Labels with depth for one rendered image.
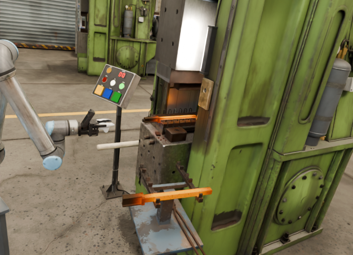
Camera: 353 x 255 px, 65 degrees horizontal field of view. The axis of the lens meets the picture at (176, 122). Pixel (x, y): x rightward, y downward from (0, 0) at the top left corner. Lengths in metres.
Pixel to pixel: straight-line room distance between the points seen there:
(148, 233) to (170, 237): 0.11
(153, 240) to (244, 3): 1.22
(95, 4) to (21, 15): 3.42
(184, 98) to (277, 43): 0.82
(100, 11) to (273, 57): 5.36
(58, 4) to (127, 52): 3.56
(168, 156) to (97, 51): 5.22
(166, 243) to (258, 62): 1.07
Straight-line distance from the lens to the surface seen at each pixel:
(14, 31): 9.64
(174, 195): 1.28
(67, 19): 9.70
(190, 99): 2.18
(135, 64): 6.84
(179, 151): 1.79
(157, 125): 1.89
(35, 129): 1.52
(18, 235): 2.48
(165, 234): 1.49
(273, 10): 1.64
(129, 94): 2.18
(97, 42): 6.73
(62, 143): 1.71
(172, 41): 1.71
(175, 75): 1.73
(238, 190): 2.02
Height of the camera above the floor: 1.69
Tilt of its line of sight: 22 degrees down
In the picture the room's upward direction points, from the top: 9 degrees clockwise
